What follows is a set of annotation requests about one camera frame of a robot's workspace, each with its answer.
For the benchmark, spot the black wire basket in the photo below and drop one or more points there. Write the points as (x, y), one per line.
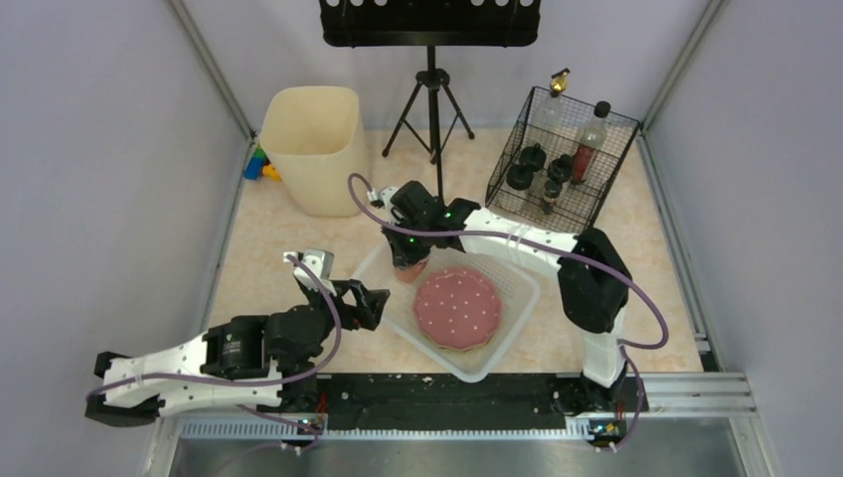
(578, 205)

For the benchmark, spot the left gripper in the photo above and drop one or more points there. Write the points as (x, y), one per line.
(349, 301)

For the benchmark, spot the glass bottle gold stopper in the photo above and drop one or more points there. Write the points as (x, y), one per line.
(549, 113)

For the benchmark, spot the pink polka dot plate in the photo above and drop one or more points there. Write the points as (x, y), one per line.
(457, 308)

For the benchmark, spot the colourful toy blocks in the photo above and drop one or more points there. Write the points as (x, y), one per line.
(259, 166)

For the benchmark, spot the shiny black-lid spice jar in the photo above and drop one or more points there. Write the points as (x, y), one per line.
(560, 170)

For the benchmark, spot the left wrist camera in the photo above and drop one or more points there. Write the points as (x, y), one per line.
(318, 261)

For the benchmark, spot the black tripod music stand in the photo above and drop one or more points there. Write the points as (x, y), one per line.
(430, 24)

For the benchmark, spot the cream plastic waste bin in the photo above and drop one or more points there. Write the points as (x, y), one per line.
(314, 138)

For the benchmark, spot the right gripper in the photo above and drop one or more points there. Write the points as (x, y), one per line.
(408, 250)

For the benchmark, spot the black-lid jar white beads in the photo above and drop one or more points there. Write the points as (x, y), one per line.
(520, 177)

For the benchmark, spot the small pepper shaker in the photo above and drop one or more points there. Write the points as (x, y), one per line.
(551, 193)

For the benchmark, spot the white plastic perforated basket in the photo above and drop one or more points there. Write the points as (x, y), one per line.
(519, 293)

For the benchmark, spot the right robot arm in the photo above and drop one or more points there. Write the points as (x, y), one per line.
(593, 281)

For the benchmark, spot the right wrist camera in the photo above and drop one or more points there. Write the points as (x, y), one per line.
(382, 199)

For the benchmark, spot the pink ceramic mug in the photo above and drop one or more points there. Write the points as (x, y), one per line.
(409, 273)

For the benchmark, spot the black-lid clear jar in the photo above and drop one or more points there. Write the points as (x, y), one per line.
(533, 158)

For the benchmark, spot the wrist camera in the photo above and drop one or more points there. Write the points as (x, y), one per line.
(318, 261)
(382, 199)

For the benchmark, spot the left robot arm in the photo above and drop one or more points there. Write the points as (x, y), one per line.
(269, 362)

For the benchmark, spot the tall sauce bottle black cap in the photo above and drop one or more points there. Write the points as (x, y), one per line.
(590, 139)

